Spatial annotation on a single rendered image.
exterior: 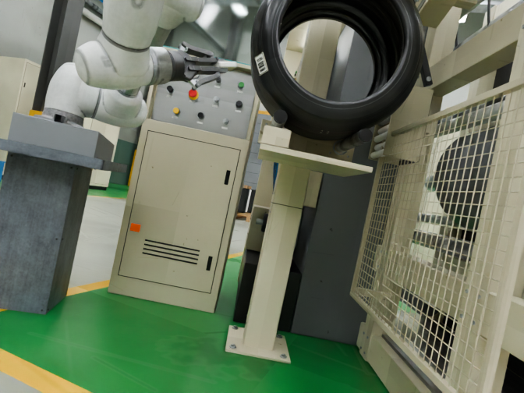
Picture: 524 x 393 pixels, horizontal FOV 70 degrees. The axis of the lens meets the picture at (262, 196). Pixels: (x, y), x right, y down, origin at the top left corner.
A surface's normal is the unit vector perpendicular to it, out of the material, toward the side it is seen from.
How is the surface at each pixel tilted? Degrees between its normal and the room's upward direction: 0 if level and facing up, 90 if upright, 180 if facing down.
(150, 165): 90
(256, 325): 90
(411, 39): 88
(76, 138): 90
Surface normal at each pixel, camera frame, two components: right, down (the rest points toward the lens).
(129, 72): 0.58, 0.69
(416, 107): 0.03, 0.01
